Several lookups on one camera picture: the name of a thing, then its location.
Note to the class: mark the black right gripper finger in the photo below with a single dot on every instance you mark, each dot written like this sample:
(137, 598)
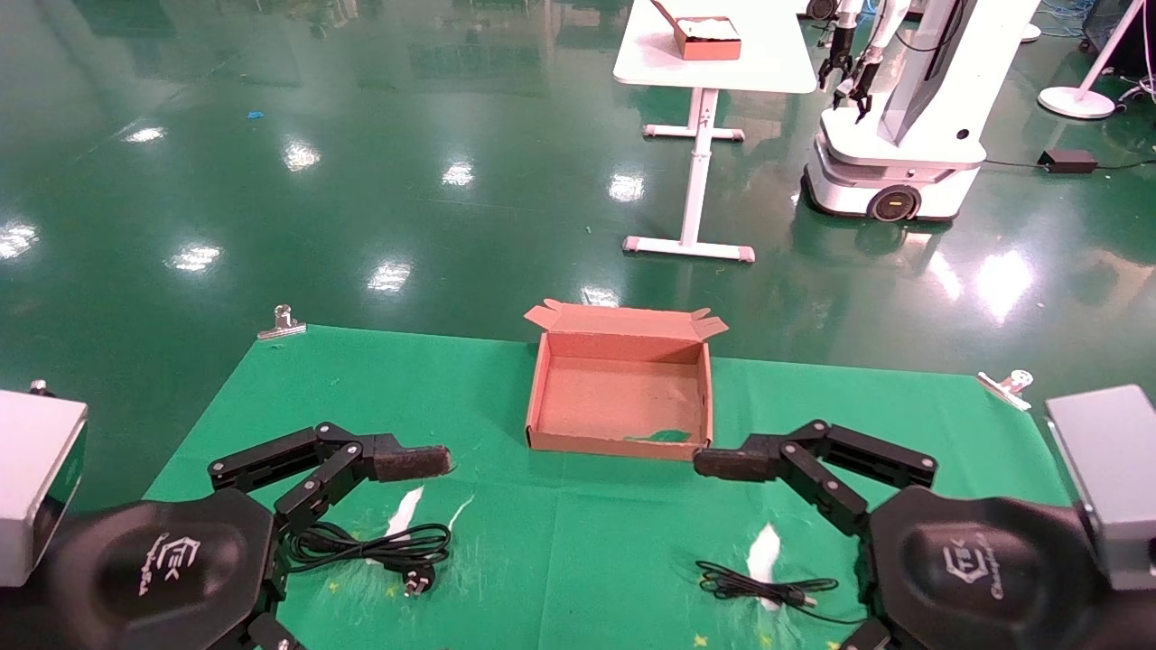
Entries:
(865, 637)
(795, 456)

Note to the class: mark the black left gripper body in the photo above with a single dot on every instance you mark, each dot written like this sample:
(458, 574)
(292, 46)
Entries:
(172, 560)

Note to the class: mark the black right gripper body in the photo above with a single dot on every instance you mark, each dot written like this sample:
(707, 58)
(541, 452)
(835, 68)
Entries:
(984, 569)

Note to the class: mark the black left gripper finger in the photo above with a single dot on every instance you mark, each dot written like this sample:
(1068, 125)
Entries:
(271, 635)
(361, 456)

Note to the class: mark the open brown cardboard box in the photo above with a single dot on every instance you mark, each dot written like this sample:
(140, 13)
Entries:
(623, 397)

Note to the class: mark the cardboard box with white contents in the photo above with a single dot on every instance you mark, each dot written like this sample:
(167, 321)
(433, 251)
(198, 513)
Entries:
(709, 38)

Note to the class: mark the silver binder clip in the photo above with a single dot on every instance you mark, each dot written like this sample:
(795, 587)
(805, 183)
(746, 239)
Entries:
(282, 327)
(1004, 386)

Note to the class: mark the green table cloth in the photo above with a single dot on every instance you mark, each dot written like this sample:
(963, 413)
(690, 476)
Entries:
(587, 542)

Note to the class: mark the white wheeled robot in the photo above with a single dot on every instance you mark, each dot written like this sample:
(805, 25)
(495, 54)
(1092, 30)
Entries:
(921, 99)

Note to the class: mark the white table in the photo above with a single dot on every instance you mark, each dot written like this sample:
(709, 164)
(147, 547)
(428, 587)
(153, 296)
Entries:
(722, 63)

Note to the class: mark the black power adapter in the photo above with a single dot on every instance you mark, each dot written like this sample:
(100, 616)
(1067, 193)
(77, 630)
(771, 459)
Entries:
(1068, 161)

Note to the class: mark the white floor stand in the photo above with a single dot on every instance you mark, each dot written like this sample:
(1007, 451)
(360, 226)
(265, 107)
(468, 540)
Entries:
(1079, 99)

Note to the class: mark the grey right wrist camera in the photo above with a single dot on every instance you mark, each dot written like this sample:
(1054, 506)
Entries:
(1115, 487)

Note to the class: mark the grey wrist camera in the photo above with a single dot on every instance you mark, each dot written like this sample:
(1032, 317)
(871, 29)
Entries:
(1115, 487)
(36, 478)

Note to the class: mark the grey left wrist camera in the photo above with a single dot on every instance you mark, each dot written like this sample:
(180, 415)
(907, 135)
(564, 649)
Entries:
(36, 478)

